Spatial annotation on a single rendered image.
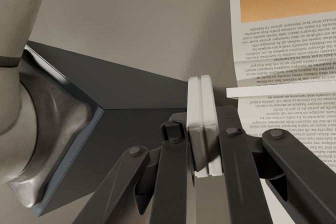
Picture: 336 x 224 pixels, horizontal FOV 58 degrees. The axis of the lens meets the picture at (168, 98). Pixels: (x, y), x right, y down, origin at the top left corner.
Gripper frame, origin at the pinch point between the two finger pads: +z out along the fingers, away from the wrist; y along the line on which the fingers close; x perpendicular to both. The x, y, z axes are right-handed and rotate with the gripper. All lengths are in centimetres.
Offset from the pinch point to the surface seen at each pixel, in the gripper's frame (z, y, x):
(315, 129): 8.8, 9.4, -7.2
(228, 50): 118, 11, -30
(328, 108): 9.4, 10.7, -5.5
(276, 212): 5.8, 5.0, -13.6
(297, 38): 12.6, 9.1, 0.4
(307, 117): 9.4, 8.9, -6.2
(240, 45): 13.6, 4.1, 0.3
